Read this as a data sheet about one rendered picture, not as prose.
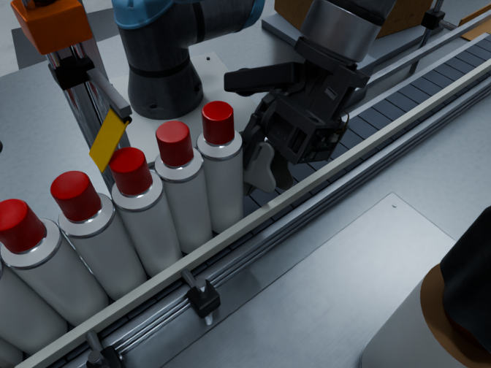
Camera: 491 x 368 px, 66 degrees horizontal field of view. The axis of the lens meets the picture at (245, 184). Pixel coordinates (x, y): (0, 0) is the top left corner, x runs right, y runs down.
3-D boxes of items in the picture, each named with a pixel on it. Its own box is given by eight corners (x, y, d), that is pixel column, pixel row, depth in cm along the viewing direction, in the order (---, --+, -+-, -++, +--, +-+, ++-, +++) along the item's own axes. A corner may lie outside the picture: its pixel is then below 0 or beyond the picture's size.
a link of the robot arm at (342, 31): (302, -12, 38) (343, 6, 44) (282, 33, 40) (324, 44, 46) (359, 17, 34) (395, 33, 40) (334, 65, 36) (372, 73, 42)
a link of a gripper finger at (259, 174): (251, 220, 47) (283, 161, 43) (223, 191, 50) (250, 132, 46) (267, 216, 50) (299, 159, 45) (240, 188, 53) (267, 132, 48)
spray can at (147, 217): (160, 290, 48) (118, 190, 32) (136, 263, 50) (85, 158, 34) (191, 263, 50) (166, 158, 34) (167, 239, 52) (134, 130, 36)
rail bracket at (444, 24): (429, 87, 82) (463, 12, 69) (402, 71, 86) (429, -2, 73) (438, 82, 83) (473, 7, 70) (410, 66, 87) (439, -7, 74)
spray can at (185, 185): (189, 263, 50) (164, 158, 34) (168, 237, 53) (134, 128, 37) (221, 241, 52) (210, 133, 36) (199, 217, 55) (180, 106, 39)
